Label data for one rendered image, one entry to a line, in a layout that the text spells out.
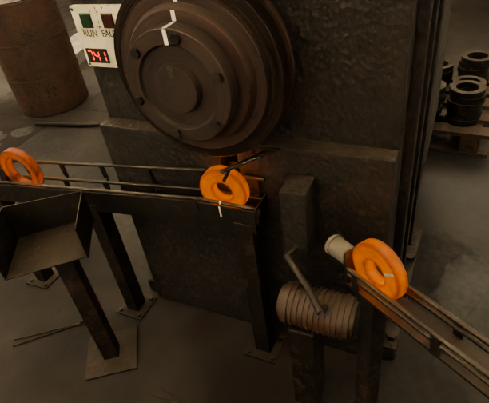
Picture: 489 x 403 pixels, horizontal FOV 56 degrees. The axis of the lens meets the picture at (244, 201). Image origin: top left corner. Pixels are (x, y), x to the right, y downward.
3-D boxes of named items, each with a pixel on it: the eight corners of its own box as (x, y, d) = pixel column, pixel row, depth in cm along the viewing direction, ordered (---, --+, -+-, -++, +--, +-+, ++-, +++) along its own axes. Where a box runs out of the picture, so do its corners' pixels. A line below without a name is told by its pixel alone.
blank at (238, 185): (198, 162, 138) (193, 169, 136) (244, 165, 132) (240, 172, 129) (210, 203, 147) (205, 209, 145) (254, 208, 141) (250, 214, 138)
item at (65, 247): (77, 341, 192) (1, 206, 148) (139, 326, 194) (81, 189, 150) (71, 384, 176) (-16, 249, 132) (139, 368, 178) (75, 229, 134)
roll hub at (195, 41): (153, 126, 124) (123, 20, 107) (246, 137, 113) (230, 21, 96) (141, 137, 120) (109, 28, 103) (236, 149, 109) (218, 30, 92)
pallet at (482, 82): (288, 133, 308) (283, 69, 281) (326, 82, 363) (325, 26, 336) (486, 158, 258) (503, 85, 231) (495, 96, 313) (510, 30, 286)
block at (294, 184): (295, 232, 145) (290, 169, 131) (319, 237, 142) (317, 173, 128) (283, 254, 138) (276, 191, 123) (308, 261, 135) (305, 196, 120)
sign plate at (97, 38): (93, 63, 145) (73, 4, 134) (161, 67, 134) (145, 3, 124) (88, 66, 143) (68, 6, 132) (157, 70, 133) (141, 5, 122)
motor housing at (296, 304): (297, 370, 169) (288, 269, 136) (356, 389, 160) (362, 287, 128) (284, 402, 160) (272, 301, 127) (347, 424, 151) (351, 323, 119)
